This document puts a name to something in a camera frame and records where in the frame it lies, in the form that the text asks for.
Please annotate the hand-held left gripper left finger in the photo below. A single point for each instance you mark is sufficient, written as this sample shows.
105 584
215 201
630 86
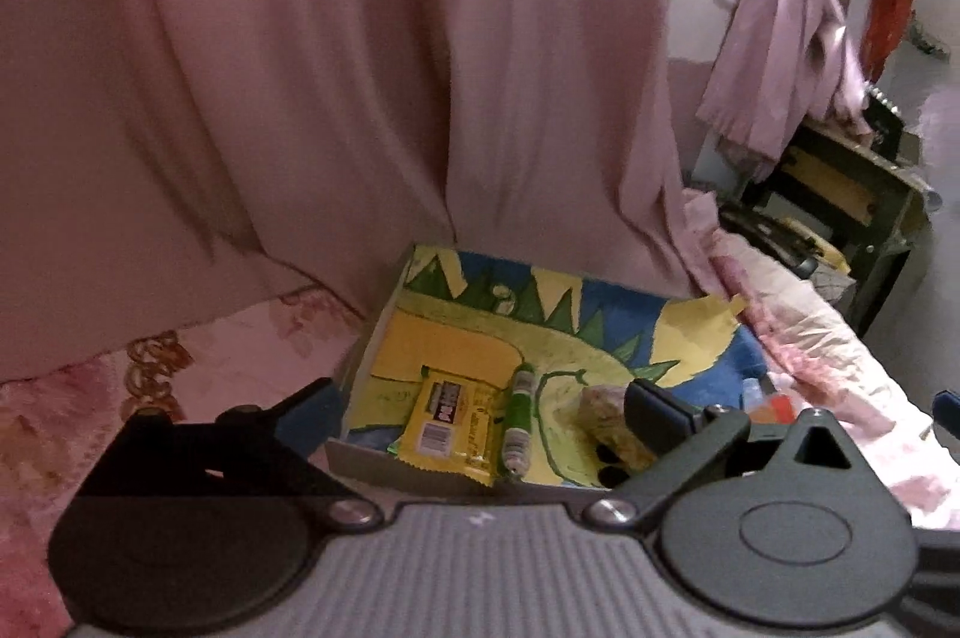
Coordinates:
300 414

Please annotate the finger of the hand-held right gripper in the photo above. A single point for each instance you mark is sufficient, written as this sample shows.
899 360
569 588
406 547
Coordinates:
949 407

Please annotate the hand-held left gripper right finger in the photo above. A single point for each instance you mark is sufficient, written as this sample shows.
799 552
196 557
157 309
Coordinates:
654 414

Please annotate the orange fruit jelly packet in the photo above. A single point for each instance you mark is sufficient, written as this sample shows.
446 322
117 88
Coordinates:
776 410

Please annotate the green sausage stick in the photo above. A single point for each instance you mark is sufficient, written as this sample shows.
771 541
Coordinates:
517 420

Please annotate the yellow snack bar packet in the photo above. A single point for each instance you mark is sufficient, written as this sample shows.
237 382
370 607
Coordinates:
442 420

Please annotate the grey box with painted lining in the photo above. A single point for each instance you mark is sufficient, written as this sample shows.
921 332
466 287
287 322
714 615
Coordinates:
465 345

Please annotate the yellow bag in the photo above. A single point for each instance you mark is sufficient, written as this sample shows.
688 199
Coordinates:
821 244

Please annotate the black bag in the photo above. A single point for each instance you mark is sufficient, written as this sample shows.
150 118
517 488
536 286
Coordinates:
757 229

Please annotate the dark wooden desk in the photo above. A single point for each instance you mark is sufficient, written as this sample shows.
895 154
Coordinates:
862 210

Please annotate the black box on desk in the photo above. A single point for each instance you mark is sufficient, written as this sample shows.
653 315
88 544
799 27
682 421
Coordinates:
883 120

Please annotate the pink curtain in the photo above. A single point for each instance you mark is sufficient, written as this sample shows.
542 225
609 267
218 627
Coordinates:
300 83

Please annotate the lilac hanging curtain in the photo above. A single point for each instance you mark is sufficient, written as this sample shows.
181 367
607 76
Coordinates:
780 45

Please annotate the red hanging decoration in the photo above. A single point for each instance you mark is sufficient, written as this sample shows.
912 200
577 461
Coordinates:
889 8

